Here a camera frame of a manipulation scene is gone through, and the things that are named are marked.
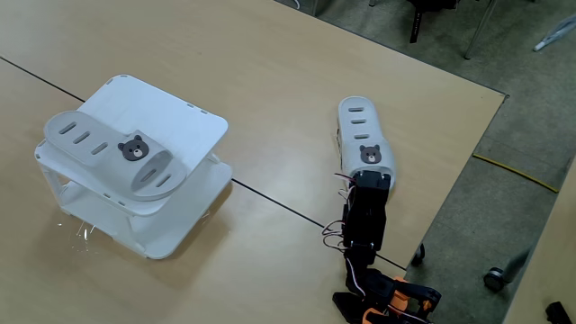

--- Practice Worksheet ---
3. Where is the white bear slipper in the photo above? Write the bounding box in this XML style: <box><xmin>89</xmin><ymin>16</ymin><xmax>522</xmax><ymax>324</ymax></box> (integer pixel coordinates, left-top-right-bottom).
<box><xmin>337</xmin><ymin>95</ymin><xmax>398</xmax><ymax>190</ymax></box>
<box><xmin>42</xmin><ymin>110</ymin><xmax>188</xmax><ymax>203</ymax></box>

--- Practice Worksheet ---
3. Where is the white two-tier box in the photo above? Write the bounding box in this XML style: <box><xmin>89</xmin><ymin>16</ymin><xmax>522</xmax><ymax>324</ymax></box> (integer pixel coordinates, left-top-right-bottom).
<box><xmin>34</xmin><ymin>74</ymin><xmax>234</xmax><ymax>261</ymax></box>

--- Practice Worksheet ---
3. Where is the table caster wheel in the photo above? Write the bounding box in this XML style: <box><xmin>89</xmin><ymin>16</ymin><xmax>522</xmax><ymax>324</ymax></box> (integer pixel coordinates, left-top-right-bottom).
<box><xmin>411</xmin><ymin>242</ymin><xmax>427</xmax><ymax>267</ymax></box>

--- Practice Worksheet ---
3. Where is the chair caster wheel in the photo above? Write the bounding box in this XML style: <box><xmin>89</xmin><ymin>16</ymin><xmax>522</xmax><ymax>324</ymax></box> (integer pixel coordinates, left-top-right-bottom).
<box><xmin>483</xmin><ymin>266</ymin><xmax>508</xmax><ymax>293</ymax></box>

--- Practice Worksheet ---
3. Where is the black chair part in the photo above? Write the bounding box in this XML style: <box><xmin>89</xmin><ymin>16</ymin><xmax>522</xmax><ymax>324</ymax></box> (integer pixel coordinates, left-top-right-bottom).
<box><xmin>407</xmin><ymin>0</ymin><xmax>460</xmax><ymax>45</ymax></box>

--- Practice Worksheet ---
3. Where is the metal chair leg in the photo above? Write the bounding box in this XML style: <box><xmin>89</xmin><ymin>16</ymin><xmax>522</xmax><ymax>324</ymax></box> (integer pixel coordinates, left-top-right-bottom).
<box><xmin>463</xmin><ymin>0</ymin><xmax>499</xmax><ymax>60</ymax></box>

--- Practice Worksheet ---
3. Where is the small black object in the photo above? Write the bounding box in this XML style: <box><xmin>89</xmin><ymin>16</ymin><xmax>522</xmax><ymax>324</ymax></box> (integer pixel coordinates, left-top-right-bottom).
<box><xmin>545</xmin><ymin>301</ymin><xmax>573</xmax><ymax>324</ymax></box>

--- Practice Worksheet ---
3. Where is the grey folded umbrella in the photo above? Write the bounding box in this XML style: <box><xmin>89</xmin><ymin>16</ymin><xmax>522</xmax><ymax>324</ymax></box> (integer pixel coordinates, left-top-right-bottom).
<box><xmin>533</xmin><ymin>13</ymin><xmax>576</xmax><ymax>53</ymax></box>

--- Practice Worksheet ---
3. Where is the yellow floor cable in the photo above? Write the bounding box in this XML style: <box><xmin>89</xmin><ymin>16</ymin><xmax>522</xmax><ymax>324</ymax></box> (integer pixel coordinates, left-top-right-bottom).
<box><xmin>472</xmin><ymin>153</ymin><xmax>560</xmax><ymax>194</ymax></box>

